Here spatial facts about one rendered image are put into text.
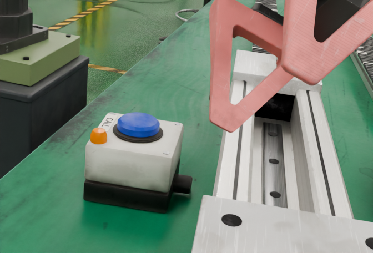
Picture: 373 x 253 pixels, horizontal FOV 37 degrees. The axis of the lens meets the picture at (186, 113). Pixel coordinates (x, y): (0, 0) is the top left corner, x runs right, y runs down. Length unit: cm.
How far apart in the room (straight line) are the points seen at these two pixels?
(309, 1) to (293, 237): 13
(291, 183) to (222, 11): 23
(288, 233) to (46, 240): 24
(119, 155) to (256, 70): 21
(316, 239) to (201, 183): 29
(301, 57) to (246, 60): 46
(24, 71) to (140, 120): 30
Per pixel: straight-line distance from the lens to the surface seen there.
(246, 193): 40
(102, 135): 50
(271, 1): 137
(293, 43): 21
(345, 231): 31
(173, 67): 91
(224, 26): 32
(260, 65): 65
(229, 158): 44
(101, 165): 51
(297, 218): 31
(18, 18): 83
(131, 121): 52
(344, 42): 22
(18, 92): 78
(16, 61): 79
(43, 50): 84
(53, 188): 55
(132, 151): 49
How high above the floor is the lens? 107
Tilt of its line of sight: 23 degrees down
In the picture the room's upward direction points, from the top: 7 degrees clockwise
